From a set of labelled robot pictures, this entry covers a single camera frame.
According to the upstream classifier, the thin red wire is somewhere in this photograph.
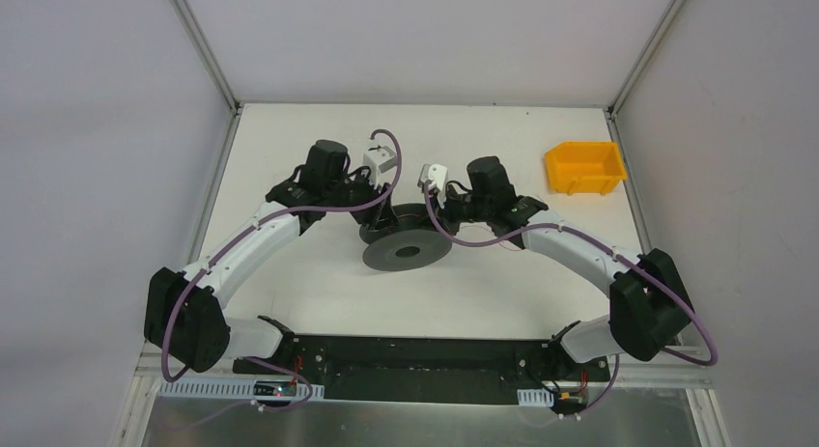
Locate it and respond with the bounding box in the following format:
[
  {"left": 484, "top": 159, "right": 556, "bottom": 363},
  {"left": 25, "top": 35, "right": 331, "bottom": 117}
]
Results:
[{"left": 457, "top": 223, "right": 522, "bottom": 252}]

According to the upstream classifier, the black cable spool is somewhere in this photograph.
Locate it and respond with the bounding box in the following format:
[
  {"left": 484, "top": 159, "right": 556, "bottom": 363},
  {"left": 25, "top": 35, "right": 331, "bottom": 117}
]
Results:
[{"left": 359, "top": 203, "right": 452, "bottom": 272}]

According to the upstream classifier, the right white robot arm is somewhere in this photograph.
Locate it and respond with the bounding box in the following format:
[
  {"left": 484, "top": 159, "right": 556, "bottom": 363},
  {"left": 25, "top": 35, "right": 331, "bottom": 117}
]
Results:
[{"left": 418, "top": 156, "right": 693, "bottom": 379}]

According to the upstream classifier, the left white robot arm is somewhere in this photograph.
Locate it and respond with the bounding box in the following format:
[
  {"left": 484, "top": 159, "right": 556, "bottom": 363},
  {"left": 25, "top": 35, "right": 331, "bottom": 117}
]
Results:
[{"left": 144, "top": 129, "right": 403, "bottom": 382}]

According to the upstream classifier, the orange plastic bin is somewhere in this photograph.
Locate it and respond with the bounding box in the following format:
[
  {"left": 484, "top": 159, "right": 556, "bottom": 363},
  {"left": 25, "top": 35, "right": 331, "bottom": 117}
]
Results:
[{"left": 544, "top": 141, "right": 629, "bottom": 195}]

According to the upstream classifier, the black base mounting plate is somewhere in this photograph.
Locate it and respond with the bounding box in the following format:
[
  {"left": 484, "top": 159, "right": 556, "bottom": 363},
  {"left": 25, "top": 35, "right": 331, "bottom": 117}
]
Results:
[{"left": 268, "top": 334, "right": 610, "bottom": 405}]

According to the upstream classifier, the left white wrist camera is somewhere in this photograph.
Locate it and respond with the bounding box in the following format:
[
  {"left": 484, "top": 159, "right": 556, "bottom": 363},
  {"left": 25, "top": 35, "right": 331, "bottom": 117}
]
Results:
[{"left": 362, "top": 145, "right": 398, "bottom": 189}]

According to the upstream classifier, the right white cable duct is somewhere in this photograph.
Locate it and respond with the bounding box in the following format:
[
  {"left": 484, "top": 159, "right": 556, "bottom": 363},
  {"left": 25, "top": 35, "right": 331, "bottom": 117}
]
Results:
[{"left": 517, "top": 388, "right": 554, "bottom": 408}]

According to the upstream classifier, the white cable duct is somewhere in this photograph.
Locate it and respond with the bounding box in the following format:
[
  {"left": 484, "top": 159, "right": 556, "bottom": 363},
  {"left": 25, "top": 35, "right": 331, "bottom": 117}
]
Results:
[
  {"left": 157, "top": 377, "right": 325, "bottom": 402},
  {"left": 517, "top": 388, "right": 554, "bottom": 408}
]

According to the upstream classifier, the aluminium frame rail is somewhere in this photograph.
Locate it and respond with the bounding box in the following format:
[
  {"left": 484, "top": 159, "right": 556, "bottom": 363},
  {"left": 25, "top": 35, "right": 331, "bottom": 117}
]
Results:
[{"left": 134, "top": 333, "right": 713, "bottom": 389}]

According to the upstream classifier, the left white cable duct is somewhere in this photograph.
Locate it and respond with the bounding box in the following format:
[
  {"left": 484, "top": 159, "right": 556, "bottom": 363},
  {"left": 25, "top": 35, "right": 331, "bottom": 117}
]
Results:
[{"left": 157, "top": 377, "right": 325, "bottom": 402}]

